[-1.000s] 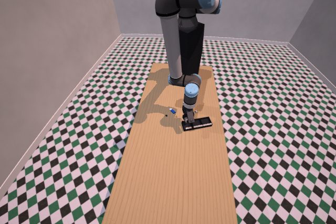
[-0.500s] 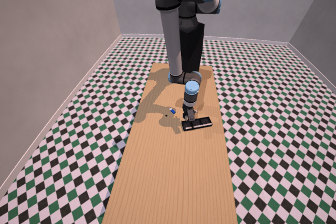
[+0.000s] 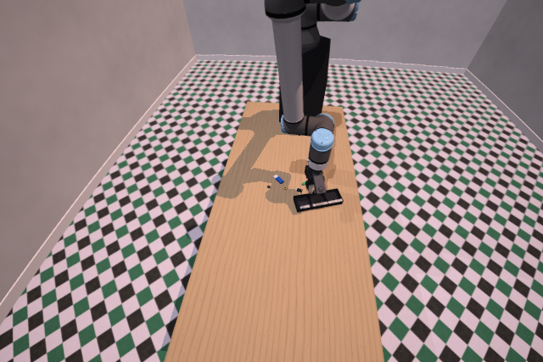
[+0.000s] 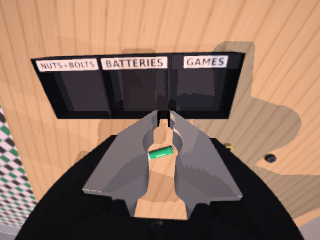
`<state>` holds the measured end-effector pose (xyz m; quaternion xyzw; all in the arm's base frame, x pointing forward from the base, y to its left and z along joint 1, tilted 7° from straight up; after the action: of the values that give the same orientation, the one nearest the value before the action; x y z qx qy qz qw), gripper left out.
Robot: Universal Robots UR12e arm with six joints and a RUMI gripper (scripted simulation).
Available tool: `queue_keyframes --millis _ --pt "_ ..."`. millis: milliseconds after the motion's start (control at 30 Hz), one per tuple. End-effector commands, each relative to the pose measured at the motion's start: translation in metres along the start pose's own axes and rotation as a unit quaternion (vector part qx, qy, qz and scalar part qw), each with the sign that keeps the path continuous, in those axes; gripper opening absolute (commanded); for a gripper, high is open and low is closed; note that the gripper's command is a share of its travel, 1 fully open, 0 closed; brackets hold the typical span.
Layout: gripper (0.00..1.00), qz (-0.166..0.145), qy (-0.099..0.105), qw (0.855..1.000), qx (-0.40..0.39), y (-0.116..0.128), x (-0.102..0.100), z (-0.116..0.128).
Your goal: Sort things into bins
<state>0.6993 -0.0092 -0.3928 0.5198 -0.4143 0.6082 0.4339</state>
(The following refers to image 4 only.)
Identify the brass hex nut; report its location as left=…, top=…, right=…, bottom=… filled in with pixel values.
left=224, top=143, right=233, bottom=152

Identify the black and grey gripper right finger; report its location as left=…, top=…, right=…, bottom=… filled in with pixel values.
left=167, top=110, right=305, bottom=240

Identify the black hex nut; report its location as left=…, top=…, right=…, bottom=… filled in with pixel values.
left=264, top=154, right=277, bottom=163

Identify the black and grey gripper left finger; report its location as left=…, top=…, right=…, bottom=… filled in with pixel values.
left=14, top=110, right=161, bottom=240

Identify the green battery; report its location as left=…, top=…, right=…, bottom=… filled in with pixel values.
left=148, top=146, right=173, bottom=160

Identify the black rack of three labelled bins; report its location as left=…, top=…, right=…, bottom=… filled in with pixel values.
left=30, top=51, right=246, bottom=119

